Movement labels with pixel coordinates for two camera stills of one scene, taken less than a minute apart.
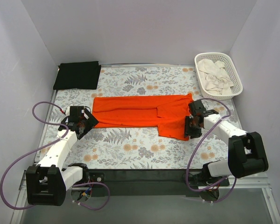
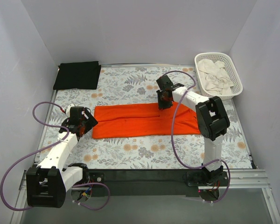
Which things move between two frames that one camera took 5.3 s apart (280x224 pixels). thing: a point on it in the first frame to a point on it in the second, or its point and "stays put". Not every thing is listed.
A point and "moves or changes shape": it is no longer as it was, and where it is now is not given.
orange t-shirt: (168, 112) moves or changes shape
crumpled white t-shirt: (217, 80) stays put
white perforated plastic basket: (217, 78) stays put
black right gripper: (187, 127) to (164, 102)
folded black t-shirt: (77, 75) stays put
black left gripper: (89, 122) stays put
